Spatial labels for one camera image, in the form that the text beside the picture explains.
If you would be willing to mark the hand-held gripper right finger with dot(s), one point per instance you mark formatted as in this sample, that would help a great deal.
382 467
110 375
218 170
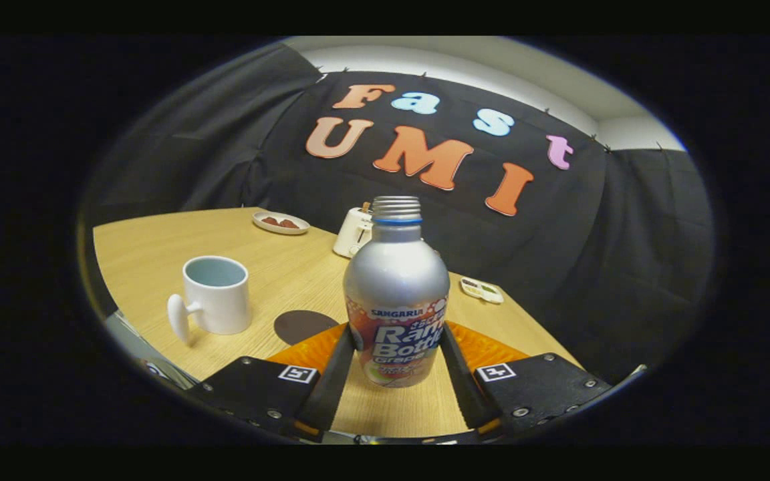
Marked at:
465 387

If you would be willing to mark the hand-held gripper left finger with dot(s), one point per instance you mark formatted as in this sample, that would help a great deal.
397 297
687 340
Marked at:
331 387

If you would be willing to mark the dark brown round coaster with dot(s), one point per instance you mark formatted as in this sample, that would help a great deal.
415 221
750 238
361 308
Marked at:
301 326

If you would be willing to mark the silver juice bottle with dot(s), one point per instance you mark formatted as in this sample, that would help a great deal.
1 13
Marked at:
395 280

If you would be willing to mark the white cup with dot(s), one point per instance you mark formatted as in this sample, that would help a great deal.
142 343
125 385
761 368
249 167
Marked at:
221 307

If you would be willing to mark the white divided dish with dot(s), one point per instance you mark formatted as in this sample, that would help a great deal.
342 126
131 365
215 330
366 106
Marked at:
482 290

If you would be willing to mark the black backdrop cloth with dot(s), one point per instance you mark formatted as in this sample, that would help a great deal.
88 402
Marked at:
559 267

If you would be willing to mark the white toaster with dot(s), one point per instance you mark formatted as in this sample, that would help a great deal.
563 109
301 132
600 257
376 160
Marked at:
351 234

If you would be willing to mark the small white plate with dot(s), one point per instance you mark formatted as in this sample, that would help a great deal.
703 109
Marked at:
281 229

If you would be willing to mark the wooden table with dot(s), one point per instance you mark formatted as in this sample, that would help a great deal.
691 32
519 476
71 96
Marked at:
158 267

